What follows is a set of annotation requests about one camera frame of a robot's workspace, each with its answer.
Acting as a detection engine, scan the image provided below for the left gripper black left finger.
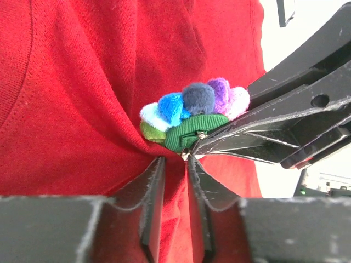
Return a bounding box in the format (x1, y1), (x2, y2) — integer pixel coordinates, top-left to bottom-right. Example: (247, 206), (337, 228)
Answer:
(1, 157), (165, 262)

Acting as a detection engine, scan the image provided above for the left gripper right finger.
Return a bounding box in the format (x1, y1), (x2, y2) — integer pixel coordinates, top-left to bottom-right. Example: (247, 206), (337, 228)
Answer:
(187, 157), (350, 262)

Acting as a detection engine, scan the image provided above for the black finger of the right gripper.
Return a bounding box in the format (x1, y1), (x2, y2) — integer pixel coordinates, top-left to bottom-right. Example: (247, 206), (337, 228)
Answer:
(193, 62), (350, 169)

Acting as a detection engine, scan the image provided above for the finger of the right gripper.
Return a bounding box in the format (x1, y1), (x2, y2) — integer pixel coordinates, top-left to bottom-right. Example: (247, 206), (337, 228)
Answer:
(248, 4), (350, 108)

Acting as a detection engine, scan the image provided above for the red t-shirt garment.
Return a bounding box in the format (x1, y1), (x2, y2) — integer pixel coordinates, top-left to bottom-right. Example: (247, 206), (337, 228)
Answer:
(1, 1), (265, 262)

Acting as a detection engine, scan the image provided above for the black open small box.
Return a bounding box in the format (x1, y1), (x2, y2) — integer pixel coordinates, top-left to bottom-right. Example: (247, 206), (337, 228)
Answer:
(276, 0), (296, 27)

